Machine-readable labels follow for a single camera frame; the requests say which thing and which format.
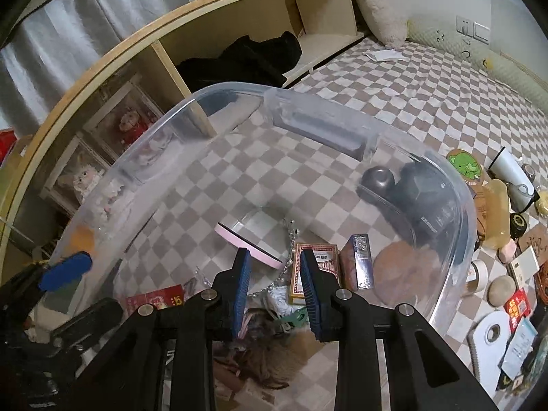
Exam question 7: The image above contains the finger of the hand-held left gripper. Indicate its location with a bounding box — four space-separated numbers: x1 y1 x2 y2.
50 299 126 344
0 251 95 314

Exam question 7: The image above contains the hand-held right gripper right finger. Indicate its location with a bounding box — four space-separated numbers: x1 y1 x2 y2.
299 248 500 411

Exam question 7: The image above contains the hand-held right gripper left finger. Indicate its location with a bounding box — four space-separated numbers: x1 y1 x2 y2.
71 247 253 411

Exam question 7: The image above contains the red playing card box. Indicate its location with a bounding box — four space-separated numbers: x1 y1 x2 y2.
289 243 341 306

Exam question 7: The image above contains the clear plastic storage bin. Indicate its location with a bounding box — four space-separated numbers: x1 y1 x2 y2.
47 80 478 411

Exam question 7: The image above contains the green hair clip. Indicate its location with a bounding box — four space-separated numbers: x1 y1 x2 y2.
278 310 308 328

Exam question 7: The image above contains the pink round mirror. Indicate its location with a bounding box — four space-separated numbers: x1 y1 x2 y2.
215 222 292 269

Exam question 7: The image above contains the blue card box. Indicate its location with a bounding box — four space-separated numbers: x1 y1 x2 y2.
340 234 375 291

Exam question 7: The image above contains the red printed card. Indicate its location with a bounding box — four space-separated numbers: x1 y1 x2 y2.
126 285 185 311

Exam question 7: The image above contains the white dress doll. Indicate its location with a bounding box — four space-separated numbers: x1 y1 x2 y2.
71 165 106 200

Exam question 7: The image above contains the brown round pad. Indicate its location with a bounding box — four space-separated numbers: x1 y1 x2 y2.
372 240 446 306

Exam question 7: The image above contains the clear doll display case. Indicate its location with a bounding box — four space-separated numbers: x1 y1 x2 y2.
40 135 126 220
83 80 166 160

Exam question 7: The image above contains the grey dome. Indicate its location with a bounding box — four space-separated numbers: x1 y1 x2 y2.
357 166 395 200

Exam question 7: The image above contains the red dress doll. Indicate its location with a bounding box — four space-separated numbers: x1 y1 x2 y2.
117 109 149 142

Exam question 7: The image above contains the beige tape roll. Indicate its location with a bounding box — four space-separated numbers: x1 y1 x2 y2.
464 259 489 296

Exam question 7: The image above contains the white board with hole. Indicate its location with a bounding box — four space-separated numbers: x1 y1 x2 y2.
466 310 521 388

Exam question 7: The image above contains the beige round stone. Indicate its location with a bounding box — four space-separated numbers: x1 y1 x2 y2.
489 276 515 309

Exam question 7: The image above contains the green frog coaster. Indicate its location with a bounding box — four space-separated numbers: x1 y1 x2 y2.
446 149 485 181

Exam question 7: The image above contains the yellow translucent bottle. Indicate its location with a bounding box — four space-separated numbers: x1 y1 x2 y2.
479 179 513 249

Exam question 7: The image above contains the red snack packet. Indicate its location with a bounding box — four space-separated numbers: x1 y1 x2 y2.
503 289 533 335

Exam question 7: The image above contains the white card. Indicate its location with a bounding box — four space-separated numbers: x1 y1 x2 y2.
507 246 541 292

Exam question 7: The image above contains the light blue card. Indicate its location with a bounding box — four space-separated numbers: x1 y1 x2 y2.
501 319 538 380

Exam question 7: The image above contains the black round tin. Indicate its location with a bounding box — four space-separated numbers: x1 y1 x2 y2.
509 213 528 239

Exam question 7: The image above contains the black bag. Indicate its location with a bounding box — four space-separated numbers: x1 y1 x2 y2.
175 32 303 93

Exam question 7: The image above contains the white tumbler cup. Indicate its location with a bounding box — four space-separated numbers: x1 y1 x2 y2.
486 148 538 213

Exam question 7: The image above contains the wooden shelf unit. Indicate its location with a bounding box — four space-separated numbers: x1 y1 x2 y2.
0 0 370 266

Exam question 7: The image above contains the white paper sheet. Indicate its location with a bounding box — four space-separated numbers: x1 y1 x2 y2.
365 48 406 62

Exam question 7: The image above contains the grey curtain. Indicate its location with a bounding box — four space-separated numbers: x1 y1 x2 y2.
0 0 318 126

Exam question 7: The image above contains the green bolster pillow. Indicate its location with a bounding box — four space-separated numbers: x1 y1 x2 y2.
407 17 548 114

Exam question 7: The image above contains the white fluffy pillow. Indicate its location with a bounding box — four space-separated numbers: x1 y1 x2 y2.
351 0 410 49

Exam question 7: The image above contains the orange cord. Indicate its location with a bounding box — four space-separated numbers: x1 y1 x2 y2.
534 263 548 304

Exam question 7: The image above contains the white wall switch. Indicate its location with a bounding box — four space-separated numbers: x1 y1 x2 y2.
456 15 491 44

